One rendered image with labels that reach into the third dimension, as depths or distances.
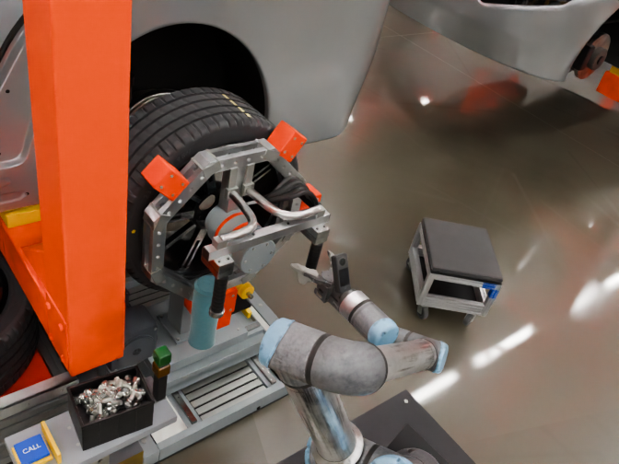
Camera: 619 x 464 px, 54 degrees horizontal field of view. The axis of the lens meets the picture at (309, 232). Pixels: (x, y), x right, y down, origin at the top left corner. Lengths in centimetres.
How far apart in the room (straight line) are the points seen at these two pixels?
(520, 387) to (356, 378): 180
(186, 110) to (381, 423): 123
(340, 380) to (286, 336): 15
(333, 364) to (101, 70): 76
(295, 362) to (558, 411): 191
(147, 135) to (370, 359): 91
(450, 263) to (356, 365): 168
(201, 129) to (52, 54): 58
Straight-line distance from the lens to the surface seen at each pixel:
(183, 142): 174
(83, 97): 136
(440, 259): 292
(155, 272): 185
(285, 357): 132
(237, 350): 250
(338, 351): 128
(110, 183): 151
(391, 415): 226
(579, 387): 321
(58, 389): 208
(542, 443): 288
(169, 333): 241
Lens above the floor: 203
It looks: 37 degrees down
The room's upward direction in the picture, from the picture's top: 14 degrees clockwise
